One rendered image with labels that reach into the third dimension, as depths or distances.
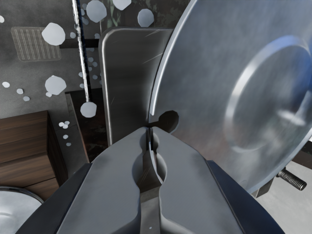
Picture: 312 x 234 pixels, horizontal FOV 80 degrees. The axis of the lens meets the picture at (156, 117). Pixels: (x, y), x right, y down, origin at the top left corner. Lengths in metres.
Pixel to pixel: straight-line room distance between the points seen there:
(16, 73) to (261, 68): 0.86
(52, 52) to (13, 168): 0.38
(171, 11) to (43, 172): 0.58
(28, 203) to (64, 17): 0.67
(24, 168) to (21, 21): 0.52
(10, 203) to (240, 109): 0.68
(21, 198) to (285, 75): 0.71
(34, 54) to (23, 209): 0.49
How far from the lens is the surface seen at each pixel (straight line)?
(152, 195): 0.44
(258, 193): 0.45
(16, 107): 0.97
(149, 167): 0.17
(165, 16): 0.29
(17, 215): 0.78
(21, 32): 0.74
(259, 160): 0.29
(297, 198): 1.93
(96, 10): 0.25
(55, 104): 0.96
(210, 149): 0.20
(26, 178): 0.71
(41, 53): 0.74
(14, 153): 0.72
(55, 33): 0.25
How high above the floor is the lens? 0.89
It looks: 52 degrees down
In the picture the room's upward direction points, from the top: 132 degrees clockwise
